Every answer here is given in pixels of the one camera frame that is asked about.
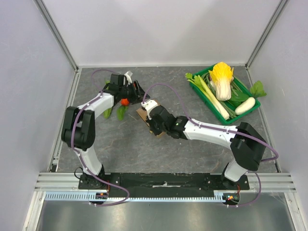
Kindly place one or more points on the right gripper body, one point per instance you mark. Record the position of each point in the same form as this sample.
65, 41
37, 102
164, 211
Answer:
152, 122

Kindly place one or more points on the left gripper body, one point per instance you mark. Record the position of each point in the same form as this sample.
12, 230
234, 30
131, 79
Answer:
131, 94

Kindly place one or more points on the brown cardboard express box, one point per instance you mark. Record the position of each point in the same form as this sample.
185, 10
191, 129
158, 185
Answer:
144, 115

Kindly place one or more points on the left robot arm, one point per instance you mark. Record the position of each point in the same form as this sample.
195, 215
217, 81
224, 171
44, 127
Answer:
78, 130

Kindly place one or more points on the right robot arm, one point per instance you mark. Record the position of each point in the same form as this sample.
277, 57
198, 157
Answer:
247, 152

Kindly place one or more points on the orange carrot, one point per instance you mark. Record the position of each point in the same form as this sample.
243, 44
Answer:
125, 102

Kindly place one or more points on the green leafy lettuce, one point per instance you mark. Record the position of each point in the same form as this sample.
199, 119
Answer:
107, 113

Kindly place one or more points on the green celery stalk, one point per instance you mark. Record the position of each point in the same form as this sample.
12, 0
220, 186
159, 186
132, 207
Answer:
202, 86

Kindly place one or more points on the green plastic tray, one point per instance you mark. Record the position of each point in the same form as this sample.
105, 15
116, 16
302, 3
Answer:
230, 108

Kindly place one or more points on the yellow napa cabbage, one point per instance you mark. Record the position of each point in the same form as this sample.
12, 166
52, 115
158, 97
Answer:
221, 76

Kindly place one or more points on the green bok choy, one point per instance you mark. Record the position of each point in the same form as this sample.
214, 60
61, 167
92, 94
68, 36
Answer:
237, 99

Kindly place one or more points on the white radish with leaves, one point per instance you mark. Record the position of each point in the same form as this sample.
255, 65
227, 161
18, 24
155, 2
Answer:
257, 91

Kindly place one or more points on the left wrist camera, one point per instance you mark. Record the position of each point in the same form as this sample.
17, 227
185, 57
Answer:
128, 76

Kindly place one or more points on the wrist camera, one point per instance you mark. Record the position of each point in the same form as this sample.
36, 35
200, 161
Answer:
148, 106
128, 76

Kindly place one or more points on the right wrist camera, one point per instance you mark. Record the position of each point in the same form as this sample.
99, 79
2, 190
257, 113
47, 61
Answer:
148, 106

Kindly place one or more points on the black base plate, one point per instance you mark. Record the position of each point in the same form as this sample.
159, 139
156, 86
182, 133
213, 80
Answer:
151, 180

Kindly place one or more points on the grey slotted cable duct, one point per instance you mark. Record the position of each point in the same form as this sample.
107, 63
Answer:
97, 197

